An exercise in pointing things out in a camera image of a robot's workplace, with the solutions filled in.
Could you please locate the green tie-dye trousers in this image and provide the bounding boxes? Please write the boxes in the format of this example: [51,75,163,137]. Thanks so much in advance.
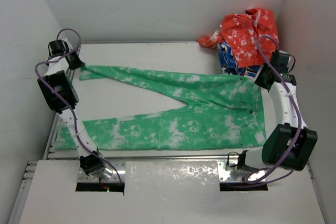
[54,64,267,151]

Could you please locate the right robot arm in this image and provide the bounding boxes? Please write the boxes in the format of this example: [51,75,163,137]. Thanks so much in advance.
[226,50,318,173]

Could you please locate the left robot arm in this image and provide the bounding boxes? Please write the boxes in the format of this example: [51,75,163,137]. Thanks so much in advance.
[35,39,107,180]

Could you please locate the blue patterned garment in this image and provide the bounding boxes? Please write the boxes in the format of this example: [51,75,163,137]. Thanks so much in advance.
[217,42,261,79]

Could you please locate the orange tie-dye shirt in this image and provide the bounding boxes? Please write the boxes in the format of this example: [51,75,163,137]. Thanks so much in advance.
[197,8,279,68]

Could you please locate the white front cover panel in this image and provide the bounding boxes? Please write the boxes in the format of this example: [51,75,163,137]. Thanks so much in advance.
[20,160,323,223]

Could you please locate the aluminium table frame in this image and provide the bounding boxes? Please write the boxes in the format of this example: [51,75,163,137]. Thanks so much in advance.
[7,40,316,224]

